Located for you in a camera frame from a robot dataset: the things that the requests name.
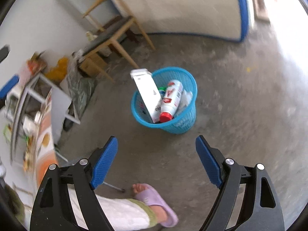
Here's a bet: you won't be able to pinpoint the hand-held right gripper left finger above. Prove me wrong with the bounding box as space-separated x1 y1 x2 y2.
30 135 119 231

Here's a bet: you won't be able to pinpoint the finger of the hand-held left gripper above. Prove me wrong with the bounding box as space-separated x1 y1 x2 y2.
0 75 20 98
0 44 10 62

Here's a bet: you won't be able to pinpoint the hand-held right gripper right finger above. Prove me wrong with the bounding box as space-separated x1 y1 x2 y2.
195 135 285 231

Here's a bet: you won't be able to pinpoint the blue plastic mesh basket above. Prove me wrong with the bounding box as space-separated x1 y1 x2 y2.
131 67 198 135

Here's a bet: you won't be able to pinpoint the white drink bottle red cap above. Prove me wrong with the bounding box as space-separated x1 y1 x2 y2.
159 80 184 124

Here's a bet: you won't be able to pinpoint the grey cable box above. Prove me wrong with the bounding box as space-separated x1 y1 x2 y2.
130 69 163 124

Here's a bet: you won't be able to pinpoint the metal table leg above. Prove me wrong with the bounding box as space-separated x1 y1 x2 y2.
103 182 126 193

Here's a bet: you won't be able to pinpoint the person's foot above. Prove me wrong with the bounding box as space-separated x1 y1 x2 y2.
132 183 169 222

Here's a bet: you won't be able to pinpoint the person's white fluffy pants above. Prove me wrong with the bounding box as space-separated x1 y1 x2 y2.
69 190 157 231

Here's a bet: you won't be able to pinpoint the yellow plastic bag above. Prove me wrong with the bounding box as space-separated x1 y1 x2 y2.
46 57 70 81

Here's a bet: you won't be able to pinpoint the grey side table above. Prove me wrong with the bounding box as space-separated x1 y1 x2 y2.
6 73 81 150

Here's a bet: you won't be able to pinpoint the ginkgo patterned tablecloth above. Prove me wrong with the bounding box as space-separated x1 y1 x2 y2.
23 111 59 188

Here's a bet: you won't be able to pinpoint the purple slipper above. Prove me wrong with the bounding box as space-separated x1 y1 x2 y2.
133 184 179 228

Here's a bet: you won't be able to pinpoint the grey plastic bag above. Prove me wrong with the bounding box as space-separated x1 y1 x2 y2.
66 53 97 116

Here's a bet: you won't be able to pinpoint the small tan cardboard box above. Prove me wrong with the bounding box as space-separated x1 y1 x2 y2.
80 53 107 76

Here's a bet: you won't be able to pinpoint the wooden chair dark seat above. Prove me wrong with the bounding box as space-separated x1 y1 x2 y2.
82 0 157 83

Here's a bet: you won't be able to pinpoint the white mattress blue edge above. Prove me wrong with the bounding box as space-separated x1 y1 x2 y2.
100 0 248 42

